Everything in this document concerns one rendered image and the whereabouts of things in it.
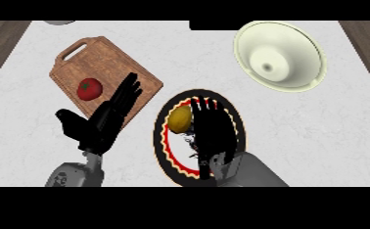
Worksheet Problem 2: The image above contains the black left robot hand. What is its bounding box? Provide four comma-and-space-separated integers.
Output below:
53, 71, 145, 157

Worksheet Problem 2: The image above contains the black red patterned plate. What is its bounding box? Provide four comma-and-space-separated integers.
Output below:
152, 88, 248, 188

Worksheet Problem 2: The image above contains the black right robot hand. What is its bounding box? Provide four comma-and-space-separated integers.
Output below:
188, 96, 239, 181

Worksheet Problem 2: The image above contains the cream white bowl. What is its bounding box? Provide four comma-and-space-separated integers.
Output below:
233, 21, 329, 94

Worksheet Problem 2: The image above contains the grey rounded object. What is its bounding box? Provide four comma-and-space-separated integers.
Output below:
42, 21, 77, 26

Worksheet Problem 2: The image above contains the yellow can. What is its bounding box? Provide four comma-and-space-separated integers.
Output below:
167, 104, 193, 135

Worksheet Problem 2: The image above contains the brown wooden cutting board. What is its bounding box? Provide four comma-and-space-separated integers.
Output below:
48, 35, 165, 130

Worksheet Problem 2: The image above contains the red tomato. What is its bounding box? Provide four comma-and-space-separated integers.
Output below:
77, 77, 105, 102

